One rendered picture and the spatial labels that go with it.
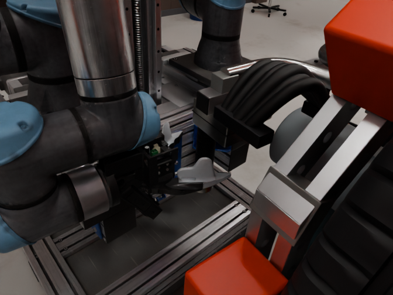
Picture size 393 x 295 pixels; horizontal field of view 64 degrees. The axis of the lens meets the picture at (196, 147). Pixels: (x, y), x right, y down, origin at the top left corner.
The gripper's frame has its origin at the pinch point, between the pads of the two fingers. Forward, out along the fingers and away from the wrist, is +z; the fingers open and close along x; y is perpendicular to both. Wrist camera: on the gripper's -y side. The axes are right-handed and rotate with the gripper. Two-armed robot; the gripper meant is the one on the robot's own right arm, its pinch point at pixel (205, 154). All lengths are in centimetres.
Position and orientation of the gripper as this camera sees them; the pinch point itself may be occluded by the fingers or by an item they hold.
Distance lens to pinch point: 59.3
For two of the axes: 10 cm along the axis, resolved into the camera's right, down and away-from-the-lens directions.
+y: 0.6, -8.0, -6.0
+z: 8.1, -3.1, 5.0
